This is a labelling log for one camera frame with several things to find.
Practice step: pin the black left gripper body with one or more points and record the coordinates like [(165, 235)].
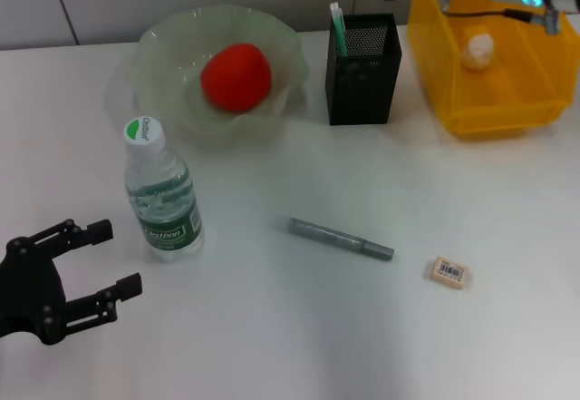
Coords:
[(31, 291)]

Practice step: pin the grey marker pen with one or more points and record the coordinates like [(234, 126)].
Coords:
[(335, 239)]

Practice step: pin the orange knitted toy fruit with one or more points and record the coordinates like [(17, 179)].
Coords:
[(235, 78)]

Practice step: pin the black mesh pen holder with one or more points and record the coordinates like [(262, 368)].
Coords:
[(360, 96)]

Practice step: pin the beige eraser with barcode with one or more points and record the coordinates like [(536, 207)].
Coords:
[(448, 273)]

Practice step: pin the white paper ball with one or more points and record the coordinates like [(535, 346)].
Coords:
[(476, 51)]

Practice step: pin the clear green-label water bottle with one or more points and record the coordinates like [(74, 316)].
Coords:
[(163, 218)]

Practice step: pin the mint green pen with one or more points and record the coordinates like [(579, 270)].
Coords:
[(339, 32)]

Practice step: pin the translucent wavy glass fruit plate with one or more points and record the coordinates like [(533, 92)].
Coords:
[(172, 55)]

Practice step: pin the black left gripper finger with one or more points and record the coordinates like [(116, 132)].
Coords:
[(99, 231), (129, 286)]

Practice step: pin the yellow plastic bin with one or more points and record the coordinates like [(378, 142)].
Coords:
[(498, 114)]

